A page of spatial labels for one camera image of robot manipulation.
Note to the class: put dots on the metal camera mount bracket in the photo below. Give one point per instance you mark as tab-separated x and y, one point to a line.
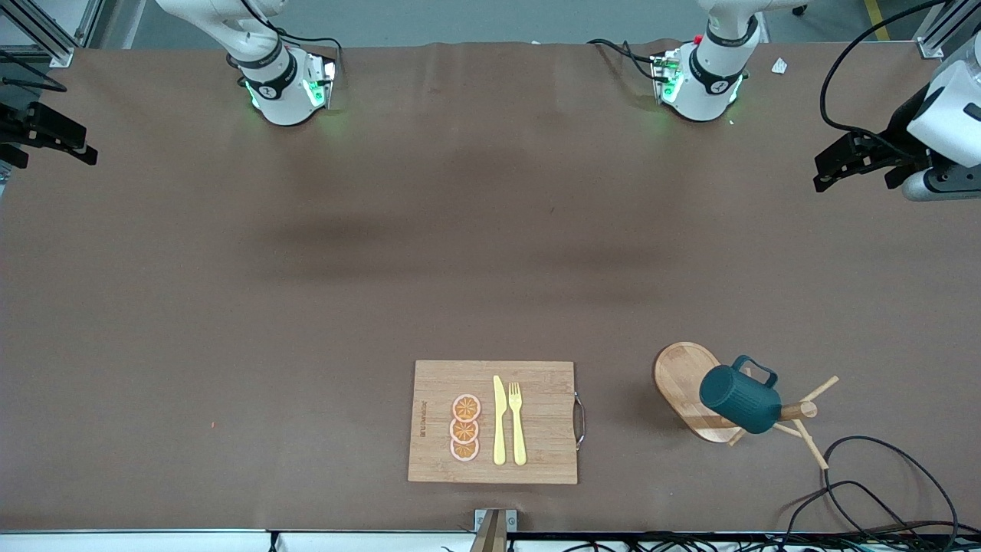
494	529

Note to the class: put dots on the brown table cover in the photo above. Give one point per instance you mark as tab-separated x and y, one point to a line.
230	383

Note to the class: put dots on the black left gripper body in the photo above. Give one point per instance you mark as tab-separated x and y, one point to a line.
901	129

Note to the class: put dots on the wooden mug tree stand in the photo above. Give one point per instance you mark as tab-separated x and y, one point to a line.
682	376

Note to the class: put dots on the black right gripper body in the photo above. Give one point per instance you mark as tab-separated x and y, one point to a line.
15	126

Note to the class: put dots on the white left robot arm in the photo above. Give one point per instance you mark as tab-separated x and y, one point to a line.
709	69

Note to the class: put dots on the aluminium frame post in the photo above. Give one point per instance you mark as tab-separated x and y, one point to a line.
931	47
57	55

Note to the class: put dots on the orange slice toy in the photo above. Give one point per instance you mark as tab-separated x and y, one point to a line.
464	450
466	407
464	430

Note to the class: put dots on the yellow plastic fork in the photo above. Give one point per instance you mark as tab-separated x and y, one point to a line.
519	437

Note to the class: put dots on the yellow plastic knife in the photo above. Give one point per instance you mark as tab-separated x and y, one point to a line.
500	429

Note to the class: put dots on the bamboo cutting board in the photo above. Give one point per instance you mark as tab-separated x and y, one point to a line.
536	429

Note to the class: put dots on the dark teal ribbed cup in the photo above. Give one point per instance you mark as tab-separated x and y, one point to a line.
736	402

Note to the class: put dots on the white paper scrap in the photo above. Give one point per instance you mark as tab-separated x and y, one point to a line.
779	66

